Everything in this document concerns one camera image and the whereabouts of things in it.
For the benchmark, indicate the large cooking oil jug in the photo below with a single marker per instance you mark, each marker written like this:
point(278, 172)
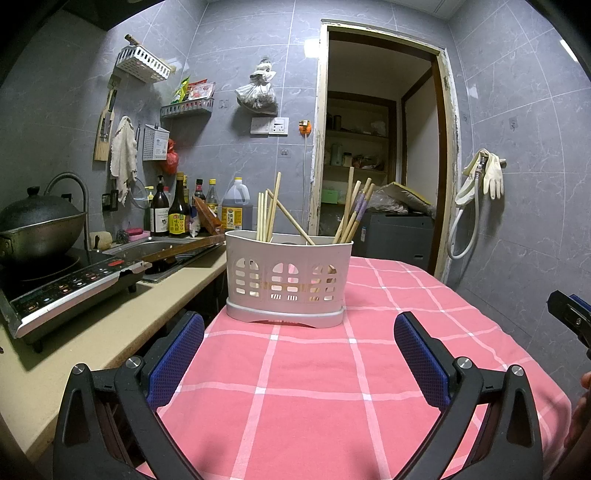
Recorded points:
point(236, 203)

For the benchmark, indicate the pink sponge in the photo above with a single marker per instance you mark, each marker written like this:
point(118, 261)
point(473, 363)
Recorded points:
point(135, 233)

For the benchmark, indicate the white plastic utensil holder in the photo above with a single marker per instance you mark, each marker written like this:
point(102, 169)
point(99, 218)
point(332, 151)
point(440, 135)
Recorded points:
point(258, 251)

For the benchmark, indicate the grey wall utensil box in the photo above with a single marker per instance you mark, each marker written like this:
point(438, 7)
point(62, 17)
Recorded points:
point(154, 143)

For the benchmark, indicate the dark sauce bottle yellow label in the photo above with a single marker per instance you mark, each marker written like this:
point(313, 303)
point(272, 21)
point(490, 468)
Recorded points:
point(178, 221)

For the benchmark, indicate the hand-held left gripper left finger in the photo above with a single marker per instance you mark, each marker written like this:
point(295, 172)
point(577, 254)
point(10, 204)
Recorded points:
point(178, 360)

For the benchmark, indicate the yellow green snack packet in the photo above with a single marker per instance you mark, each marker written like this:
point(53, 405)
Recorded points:
point(180, 92)

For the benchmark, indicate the yellowish woven sack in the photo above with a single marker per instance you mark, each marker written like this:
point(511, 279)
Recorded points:
point(411, 194)

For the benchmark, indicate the grey cabinet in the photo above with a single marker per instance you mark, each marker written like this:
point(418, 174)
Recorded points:
point(397, 240)

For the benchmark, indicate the pale wooden door frame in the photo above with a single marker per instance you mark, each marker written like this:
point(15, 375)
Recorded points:
point(318, 138)

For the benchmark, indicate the pink checked tablecloth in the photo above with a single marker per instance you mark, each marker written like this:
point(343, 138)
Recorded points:
point(323, 392)

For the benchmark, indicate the wooden storage shelf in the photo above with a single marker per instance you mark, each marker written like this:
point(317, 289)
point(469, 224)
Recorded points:
point(355, 134)

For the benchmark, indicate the small clear bottle yellow cap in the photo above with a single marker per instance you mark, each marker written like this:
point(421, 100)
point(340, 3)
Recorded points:
point(148, 207)

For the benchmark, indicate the white wall switch panel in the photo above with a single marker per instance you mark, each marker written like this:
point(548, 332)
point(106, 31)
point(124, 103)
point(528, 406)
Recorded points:
point(270, 126)

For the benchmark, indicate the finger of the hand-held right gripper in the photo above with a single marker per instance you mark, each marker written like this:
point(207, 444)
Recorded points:
point(584, 305)
point(570, 316)

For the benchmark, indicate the black induction cooker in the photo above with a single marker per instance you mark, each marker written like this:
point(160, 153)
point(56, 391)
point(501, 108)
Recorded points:
point(69, 286)

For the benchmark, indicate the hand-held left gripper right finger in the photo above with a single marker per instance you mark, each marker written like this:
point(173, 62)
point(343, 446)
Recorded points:
point(421, 360)

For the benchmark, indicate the brown wooden plank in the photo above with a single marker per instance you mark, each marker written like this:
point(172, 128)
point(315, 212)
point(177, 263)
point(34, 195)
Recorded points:
point(184, 247)

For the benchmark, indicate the red plastic bag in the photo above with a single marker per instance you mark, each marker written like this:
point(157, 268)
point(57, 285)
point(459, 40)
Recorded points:
point(172, 159)

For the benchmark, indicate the black wall adaptor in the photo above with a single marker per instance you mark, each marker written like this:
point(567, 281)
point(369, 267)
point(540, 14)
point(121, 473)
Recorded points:
point(108, 198)

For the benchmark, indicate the black range hood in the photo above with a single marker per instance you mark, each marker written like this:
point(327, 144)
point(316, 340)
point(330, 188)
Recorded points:
point(129, 11)

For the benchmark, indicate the hanging clear plastic bag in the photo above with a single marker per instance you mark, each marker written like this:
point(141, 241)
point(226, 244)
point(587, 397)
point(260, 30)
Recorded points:
point(256, 97)

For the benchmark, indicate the metal sink faucet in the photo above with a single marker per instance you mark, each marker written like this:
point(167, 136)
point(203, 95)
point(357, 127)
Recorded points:
point(86, 217)

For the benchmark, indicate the dark pump bottle white label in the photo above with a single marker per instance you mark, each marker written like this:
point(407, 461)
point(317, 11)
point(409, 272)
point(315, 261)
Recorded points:
point(160, 217)

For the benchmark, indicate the grey wall rack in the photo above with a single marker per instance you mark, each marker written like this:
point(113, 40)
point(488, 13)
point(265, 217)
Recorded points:
point(187, 109)

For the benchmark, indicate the green box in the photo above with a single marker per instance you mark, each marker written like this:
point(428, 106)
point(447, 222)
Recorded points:
point(332, 196)

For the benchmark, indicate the red snack packet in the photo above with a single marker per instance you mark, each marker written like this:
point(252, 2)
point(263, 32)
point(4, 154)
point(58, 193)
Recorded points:
point(202, 90)

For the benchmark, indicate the dark steel scourer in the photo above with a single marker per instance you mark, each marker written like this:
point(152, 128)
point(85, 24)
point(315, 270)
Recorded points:
point(122, 236)

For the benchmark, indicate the cream rubber gloves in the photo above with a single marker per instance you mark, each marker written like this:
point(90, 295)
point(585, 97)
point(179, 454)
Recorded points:
point(494, 177)

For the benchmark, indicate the beige kitchen counter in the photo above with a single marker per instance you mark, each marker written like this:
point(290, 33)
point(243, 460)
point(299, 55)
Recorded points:
point(115, 323)

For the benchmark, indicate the steel sink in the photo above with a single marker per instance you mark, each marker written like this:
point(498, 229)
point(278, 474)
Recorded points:
point(134, 247)

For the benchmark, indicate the metal wok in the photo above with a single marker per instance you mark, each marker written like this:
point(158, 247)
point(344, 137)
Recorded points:
point(41, 244)

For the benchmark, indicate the bundle of purple-banded chopsticks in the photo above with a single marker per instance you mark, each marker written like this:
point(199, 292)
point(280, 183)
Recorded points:
point(362, 205)

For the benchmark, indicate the slim dark sauce bottle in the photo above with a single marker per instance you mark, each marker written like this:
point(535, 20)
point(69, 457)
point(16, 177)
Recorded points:
point(199, 191)

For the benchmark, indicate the white wall basket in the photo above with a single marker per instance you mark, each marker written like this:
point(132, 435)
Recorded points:
point(143, 64)

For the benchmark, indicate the pale sauce bottle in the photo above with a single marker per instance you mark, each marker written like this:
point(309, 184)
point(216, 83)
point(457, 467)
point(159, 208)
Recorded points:
point(212, 198)

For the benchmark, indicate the crumpled clear plastic bag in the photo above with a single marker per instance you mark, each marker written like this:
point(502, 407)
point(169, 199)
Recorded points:
point(385, 203)

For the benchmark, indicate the dark wok lid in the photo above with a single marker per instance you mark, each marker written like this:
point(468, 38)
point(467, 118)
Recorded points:
point(37, 212)

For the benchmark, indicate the white hanging rag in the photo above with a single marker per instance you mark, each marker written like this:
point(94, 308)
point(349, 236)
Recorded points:
point(123, 157)

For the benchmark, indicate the wooden cutting board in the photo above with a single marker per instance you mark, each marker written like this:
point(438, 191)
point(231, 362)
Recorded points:
point(102, 147)

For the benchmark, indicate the plain bamboo chopstick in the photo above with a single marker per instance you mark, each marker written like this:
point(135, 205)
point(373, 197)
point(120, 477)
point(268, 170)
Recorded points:
point(264, 217)
point(275, 203)
point(291, 217)

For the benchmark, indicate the person's right hand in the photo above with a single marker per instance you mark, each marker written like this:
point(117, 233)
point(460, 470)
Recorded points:
point(585, 415)

